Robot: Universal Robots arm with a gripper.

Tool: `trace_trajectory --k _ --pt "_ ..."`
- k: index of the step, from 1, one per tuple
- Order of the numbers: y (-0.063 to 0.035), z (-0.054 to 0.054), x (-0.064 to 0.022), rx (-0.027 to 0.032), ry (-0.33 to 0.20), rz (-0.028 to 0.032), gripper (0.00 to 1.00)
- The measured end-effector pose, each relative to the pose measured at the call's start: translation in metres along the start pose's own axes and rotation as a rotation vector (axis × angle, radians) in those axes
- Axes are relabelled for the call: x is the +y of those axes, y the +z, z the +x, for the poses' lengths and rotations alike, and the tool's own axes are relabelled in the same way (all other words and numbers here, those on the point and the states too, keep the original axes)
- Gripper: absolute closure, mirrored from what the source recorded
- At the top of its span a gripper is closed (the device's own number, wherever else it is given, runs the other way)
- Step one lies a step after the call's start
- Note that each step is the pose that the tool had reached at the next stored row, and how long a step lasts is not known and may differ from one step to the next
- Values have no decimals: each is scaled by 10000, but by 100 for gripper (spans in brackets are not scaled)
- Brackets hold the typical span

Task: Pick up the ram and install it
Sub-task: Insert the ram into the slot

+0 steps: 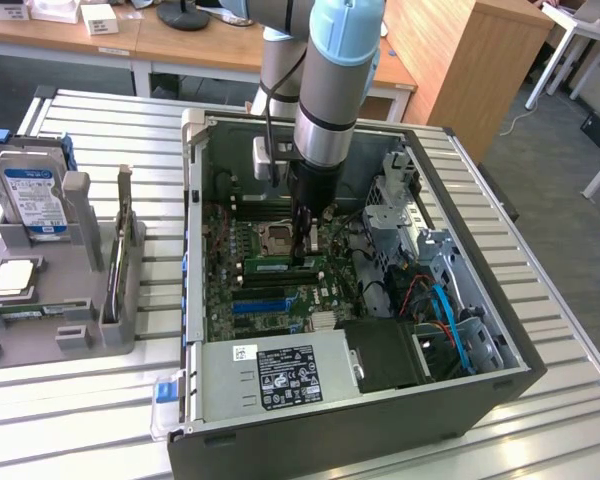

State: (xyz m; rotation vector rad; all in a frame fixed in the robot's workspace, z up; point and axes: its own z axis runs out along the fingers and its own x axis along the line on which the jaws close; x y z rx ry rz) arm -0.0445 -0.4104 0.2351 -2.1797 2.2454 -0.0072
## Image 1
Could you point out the open black PC case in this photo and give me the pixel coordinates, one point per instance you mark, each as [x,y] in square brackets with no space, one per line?
[360,430]

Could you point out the hard disk with blue label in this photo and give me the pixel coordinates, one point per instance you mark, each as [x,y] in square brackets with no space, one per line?
[32,197]

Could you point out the black monitor stand base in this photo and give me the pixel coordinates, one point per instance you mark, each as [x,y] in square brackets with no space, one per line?
[182,19]

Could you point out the silver power supply unit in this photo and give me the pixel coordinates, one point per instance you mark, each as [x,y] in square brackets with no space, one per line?
[225,385]

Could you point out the green RAM stick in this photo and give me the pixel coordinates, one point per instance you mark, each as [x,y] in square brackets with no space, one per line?
[30,312]
[270,267]

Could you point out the green motherboard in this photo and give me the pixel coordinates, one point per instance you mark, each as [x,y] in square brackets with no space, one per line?
[325,295]

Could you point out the wooden desk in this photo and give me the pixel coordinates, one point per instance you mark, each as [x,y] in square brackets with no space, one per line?
[200,47]

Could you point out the white cardboard box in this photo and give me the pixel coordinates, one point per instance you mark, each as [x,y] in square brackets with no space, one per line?
[10,9]

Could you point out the graphics card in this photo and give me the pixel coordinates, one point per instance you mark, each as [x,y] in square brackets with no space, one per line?
[121,240]

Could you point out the CPU socket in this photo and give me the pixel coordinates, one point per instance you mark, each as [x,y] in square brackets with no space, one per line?
[276,239]

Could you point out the clear blue case latch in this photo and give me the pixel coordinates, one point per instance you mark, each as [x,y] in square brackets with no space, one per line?
[166,405]

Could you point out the blue expansion slot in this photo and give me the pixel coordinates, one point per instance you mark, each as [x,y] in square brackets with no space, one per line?
[257,306]

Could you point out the silver CPU chip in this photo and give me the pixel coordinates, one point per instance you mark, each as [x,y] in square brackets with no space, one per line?
[12,277]

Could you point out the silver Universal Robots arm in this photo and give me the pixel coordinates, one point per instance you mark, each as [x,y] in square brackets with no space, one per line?
[330,75]

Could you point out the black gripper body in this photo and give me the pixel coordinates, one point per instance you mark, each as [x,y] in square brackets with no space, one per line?
[314,187]

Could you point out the wooden cabinet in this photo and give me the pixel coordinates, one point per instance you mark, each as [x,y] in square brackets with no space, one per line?
[470,65]

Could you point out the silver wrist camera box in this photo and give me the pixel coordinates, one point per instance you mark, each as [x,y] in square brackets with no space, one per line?
[262,159]

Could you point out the metal disk bay cage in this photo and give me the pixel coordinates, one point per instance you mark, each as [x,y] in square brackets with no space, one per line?
[430,250]

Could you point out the white round container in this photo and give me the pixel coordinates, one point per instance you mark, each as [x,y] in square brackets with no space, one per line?
[57,10]

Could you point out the white frame table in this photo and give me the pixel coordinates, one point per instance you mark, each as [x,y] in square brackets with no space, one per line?
[575,30]

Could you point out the silver chipset heat sink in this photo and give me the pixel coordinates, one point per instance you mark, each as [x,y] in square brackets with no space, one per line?
[321,322]

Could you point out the grey parts rack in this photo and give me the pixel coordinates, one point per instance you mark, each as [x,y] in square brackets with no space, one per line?
[87,335]

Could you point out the white labelled box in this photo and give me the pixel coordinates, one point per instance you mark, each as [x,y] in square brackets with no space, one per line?
[99,20]

